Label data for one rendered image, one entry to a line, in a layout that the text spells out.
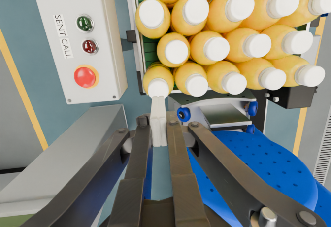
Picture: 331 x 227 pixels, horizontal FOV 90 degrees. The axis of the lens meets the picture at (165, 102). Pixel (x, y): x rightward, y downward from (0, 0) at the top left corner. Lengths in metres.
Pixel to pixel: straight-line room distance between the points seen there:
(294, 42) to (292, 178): 0.26
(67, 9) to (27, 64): 1.45
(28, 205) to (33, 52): 1.21
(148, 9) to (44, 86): 1.51
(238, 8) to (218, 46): 0.06
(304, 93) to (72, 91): 0.55
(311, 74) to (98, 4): 0.39
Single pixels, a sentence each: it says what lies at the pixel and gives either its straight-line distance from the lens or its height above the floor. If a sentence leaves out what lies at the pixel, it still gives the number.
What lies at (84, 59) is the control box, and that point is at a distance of 0.33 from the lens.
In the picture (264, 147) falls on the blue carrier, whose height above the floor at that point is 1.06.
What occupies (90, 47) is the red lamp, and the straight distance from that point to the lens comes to 0.31.
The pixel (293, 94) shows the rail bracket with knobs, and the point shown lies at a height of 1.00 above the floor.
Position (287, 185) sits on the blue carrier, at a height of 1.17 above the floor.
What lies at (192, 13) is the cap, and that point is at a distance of 0.30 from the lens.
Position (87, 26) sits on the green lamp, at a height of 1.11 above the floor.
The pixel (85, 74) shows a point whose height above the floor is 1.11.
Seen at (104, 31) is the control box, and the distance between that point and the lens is 0.31.
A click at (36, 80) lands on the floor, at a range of 1.76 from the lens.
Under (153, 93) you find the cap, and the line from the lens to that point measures 0.31.
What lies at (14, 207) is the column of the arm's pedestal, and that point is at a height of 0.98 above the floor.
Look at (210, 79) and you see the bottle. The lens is 0.37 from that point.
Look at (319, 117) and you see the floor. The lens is 2.19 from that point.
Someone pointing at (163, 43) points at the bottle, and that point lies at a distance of 0.33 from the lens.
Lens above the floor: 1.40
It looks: 70 degrees down
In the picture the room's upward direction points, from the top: 174 degrees clockwise
